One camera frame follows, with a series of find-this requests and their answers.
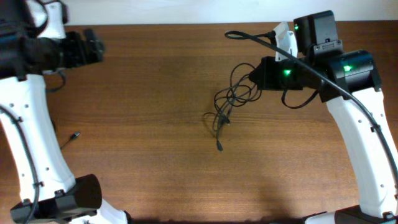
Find black USB cable bundle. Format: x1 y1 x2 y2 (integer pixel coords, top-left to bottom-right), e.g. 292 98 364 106
202 62 262 152

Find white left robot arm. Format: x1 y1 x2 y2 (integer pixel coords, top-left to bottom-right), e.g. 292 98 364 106
1 0 132 223

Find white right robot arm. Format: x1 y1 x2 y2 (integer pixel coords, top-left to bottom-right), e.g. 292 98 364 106
249 11 397 223

